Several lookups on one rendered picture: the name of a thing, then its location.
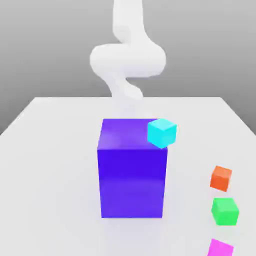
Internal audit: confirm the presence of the small cyan cube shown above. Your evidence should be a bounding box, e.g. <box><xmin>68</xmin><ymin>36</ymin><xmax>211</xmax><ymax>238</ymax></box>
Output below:
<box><xmin>147</xmin><ymin>117</ymin><xmax>178</xmax><ymax>150</ymax></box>

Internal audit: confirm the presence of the small orange cube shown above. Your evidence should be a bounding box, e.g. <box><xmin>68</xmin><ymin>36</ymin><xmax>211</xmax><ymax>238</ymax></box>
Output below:
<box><xmin>209</xmin><ymin>165</ymin><xmax>233</xmax><ymax>193</ymax></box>

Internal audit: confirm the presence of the small green cube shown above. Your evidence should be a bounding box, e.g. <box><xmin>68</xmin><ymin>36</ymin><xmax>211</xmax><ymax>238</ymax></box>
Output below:
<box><xmin>211</xmin><ymin>197</ymin><xmax>240</xmax><ymax>227</ymax></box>

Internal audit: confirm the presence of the small magenta cube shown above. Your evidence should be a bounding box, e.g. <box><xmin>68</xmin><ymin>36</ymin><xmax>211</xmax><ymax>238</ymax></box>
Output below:
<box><xmin>207</xmin><ymin>238</ymin><xmax>235</xmax><ymax>256</ymax></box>

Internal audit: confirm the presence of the large purple box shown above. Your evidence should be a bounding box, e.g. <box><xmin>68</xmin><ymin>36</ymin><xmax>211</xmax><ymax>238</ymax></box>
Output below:
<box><xmin>96</xmin><ymin>118</ymin><xmax>168</xmax><ymax>219</ymax></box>

